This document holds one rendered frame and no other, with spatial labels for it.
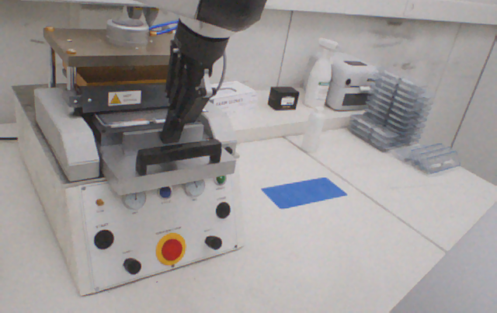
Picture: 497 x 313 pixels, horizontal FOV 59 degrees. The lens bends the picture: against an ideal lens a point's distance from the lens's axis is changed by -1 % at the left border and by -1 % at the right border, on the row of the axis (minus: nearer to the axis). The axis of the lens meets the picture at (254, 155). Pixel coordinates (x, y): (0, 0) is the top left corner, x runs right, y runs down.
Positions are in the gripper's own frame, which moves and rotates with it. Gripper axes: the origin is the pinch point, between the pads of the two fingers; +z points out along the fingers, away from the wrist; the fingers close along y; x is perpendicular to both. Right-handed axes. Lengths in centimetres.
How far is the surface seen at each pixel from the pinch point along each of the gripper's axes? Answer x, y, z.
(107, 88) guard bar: -7.7, -11.9, 1.4
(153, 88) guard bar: 1.0, -11.9, 1.8
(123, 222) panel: -8.6, 7.2, 15.6
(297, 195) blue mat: 40.8, 2.7, 28.7
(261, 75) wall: 71, -60, 42
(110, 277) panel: -12.1, 13.7, 21.9
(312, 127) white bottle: 61, -19, 28
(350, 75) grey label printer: 90, -38, 24
